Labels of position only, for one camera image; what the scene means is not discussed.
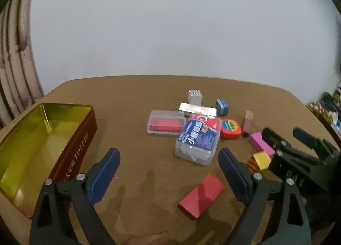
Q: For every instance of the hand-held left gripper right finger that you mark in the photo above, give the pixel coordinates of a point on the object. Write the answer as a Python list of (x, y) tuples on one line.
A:
[(234, 175)]

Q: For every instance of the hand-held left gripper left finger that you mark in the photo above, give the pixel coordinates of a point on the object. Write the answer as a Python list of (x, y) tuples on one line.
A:
[(102, 178)]

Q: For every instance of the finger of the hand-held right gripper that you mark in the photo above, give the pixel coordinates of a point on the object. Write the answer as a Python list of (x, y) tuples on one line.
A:
[(306, 137), (277, 142)]

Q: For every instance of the pink block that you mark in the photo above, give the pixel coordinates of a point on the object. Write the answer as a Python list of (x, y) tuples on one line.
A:
[(259, 142)]

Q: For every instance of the red wooden block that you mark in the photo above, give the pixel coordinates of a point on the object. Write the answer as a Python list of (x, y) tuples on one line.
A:
[(202, 195)]

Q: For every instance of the red tape measure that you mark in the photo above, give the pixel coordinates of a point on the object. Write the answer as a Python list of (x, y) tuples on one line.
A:
[(231, 127)]

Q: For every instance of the clear box with blue label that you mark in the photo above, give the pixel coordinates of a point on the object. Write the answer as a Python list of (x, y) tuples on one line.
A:
[(198, 138)]

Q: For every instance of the red tin box gold inside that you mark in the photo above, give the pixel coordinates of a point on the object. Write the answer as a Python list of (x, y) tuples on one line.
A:
[(40, 138)]

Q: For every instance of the clear box with red contents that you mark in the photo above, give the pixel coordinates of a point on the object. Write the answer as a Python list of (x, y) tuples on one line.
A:
[(165, 125)]

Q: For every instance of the red yellow striped block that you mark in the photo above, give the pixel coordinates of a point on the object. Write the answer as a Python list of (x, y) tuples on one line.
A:
[(251, 164)]

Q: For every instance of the small black cap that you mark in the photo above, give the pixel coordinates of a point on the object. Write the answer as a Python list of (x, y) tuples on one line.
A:
[(245, 135)]

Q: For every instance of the pink tube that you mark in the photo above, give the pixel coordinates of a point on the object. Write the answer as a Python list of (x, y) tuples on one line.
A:
[(248, 123)]

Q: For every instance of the small blue tin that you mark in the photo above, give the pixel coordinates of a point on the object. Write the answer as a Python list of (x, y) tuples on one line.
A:
[(222, 105)]

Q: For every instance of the silver metal bar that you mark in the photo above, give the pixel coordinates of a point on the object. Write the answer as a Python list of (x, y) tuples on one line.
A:
[(197, 109)]

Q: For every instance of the white dotted block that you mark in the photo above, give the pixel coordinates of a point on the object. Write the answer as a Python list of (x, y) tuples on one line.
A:
[(195, 97)]

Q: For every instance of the patterned beige curtain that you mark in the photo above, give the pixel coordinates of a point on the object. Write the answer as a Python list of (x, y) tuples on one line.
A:
[(16, 74)]

